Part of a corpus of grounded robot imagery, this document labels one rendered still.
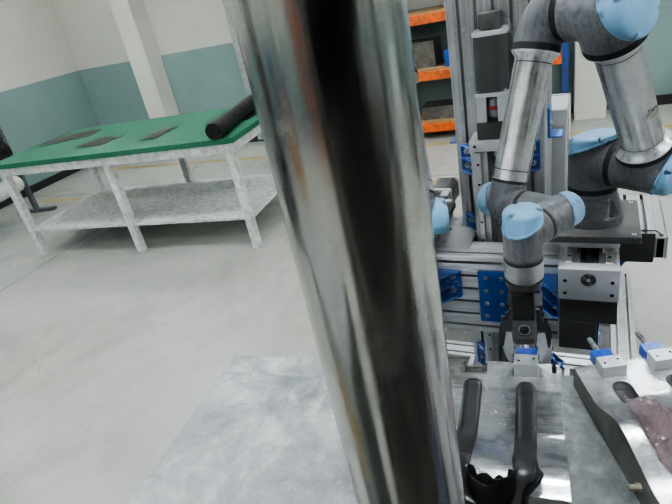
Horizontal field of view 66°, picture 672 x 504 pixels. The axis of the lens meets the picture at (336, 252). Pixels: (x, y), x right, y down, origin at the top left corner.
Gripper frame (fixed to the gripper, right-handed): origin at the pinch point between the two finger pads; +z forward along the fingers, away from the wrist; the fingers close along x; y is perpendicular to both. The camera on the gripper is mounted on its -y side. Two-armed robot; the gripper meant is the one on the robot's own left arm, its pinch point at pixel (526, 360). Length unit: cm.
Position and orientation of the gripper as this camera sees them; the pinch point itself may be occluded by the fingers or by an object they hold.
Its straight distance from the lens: 122.7
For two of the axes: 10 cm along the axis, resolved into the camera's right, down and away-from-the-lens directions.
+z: 1.9, 8.7, 4.5
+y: 3.0, -4.9, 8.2
